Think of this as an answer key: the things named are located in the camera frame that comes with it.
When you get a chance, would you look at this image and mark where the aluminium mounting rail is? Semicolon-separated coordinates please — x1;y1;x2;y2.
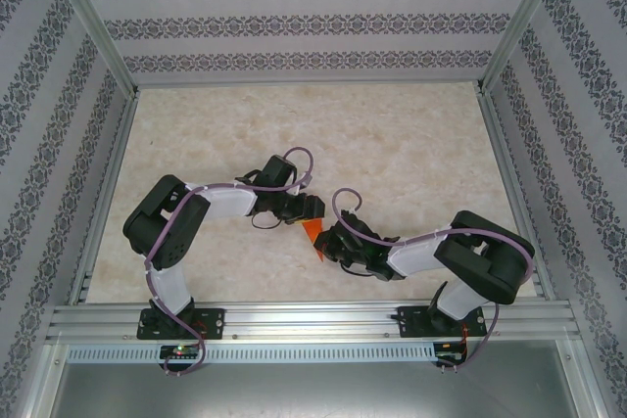
46;301;582;341

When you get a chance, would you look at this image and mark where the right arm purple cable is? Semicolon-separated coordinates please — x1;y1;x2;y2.
331;187;535;375

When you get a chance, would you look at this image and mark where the orange paper sheet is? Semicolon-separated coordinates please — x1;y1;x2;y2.
301;217;327;262

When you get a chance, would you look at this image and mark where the aluminium side rail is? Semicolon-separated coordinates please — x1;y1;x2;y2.
476;87;558;301
68;92;142;305

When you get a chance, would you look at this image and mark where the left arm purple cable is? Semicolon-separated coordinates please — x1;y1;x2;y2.
144;146;314;379

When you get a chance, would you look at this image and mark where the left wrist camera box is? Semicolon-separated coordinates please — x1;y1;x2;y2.
259;154;299;190

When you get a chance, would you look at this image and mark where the aluminium frame post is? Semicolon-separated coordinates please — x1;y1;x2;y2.
476;0;573;95
41;0;139;96

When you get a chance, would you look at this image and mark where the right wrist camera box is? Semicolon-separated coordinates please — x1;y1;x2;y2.
337;211;381;249

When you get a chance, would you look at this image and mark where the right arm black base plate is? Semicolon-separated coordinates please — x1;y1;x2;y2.
397;304;486;340

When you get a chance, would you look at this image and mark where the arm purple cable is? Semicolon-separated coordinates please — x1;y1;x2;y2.
331;187;535;375
144;146;314;379

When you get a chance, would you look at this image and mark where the slotted cable duct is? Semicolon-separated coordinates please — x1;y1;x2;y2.
66;343;438;365

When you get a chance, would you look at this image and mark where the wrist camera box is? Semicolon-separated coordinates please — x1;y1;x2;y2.
259;154;299;190
337;211;381;249

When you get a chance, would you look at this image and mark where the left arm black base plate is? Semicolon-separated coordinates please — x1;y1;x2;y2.
136;307;226;341

